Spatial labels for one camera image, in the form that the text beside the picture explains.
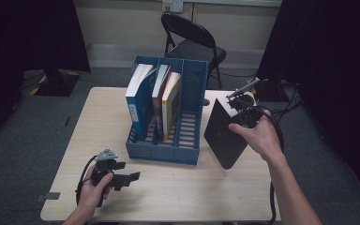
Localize black book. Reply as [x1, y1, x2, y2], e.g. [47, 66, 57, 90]
[203, 97, 257, 171]

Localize red book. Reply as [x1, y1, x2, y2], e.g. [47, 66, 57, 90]
[151, 64, 172, 142]

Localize blue plastic file rack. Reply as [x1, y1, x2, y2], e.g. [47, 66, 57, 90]
[125, 55, 209, 166]

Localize blue book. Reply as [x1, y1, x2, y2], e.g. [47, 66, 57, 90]
[125, 63, 158, 143]

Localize black curtain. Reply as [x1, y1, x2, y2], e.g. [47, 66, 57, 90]
[0, 0, 92, 148]
[256, 0, 360, 201]

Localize white wall socket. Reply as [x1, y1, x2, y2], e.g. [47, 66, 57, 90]
[162, 0, 184, 13]

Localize yellow book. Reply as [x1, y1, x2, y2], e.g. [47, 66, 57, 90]
[161, 71, 182, 141]

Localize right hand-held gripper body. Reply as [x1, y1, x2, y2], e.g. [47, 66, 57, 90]
[226, 78, 263, 128]

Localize black stand base striped tape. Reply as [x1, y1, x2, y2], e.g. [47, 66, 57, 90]
[30, 68, 83, 98]
[252, 77, 290, 102]

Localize left hand-held gripper cable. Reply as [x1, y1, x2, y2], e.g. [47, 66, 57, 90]
[75, 155, 99, 207]

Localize person's left hand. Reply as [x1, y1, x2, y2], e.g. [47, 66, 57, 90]
[76, 170, 115, 217]

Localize hand-held gripper cable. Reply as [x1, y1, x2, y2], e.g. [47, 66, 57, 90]
[75, 155, 99, 207]
[249, 104, 285, 225]

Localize right hand-held gripper cable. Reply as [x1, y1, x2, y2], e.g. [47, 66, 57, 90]
[249, 104, 285, 225]

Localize black folding chair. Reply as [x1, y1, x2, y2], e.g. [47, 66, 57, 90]
[160, 12, 228, 92]

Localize black floor cables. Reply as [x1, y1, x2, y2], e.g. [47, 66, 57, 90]
[259, 83, 304, 140]

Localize person's right hand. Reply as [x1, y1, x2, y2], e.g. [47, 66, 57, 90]
[229, 109, 285, 163]

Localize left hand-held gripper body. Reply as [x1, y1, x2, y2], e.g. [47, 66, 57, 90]
[91, 148, 119, 186]

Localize grey tape strip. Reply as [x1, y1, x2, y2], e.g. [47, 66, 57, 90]
[37, 192, 61, 203]

